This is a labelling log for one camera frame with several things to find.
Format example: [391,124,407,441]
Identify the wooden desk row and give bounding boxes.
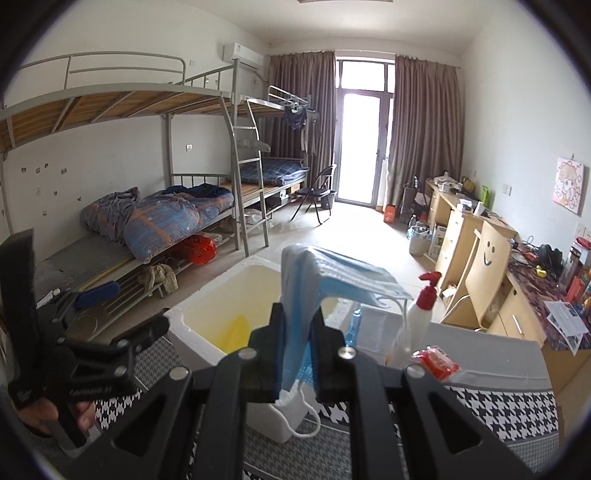
[487,263,591,393]

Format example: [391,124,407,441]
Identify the red bag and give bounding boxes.
[173,234,217,267]

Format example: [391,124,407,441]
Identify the dark waste bin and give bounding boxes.
[404,184,428,214]

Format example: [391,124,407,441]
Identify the wall poster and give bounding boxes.
[551,157,585,217]

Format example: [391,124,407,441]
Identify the white bucket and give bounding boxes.
[409,225,432,257]

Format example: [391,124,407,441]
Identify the blue plaid quilt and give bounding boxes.
[81,184,234,264]

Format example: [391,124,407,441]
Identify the row of bottles and boxes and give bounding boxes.
[566,237,591,305]

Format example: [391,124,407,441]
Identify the printed paper sheet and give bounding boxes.
[544,300,589,356]

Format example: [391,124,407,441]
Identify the black folding chair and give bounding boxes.
[290,164,338,227]

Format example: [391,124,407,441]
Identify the glass balcony door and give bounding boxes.
[333,59,398,206]

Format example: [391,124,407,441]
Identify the metal bunk bed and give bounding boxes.
[231,85,319,217]
[0,53,271,319]

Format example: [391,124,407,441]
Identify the wooden desk with drawers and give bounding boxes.
[425,178,518,278]

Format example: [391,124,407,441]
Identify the white air conditioner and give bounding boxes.
[222,42,265,70]

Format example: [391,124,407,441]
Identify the red packet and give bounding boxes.
[413,346,460,381]

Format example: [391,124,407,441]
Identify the small blue spray bottle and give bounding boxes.
[344,307,365,347]

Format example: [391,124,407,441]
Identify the brown curtain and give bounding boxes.
[267,51,338,185]
[385,54,465,213]

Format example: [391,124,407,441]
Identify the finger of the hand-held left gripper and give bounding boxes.
[48,281,122,326]
[58,315,171,380]

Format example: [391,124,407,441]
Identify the houndstooth tablecloth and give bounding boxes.
[85,318,560,480]

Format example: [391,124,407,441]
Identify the wooden chair smiley face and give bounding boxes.
[441,220,513,330]

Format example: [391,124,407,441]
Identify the blue mattress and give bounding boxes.
[239,157,309,185]

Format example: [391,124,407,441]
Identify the white spray bottle red trigger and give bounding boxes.
[392,271,443,365]

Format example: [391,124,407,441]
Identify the white foam box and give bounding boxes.
[165,256,407,444]

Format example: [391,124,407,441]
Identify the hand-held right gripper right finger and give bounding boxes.
[311,307,523,480]

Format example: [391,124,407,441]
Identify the person's left hand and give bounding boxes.
[20,399,96,438]

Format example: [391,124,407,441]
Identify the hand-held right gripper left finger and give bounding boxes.
[60,302,287,480]

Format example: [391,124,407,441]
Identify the stack of blue face masks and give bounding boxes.
[276,244,414,438]

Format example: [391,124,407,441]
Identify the hanging dark clothes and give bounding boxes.
[283,105,319,153]

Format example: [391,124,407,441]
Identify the beige cloth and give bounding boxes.
[137,263,178,294]

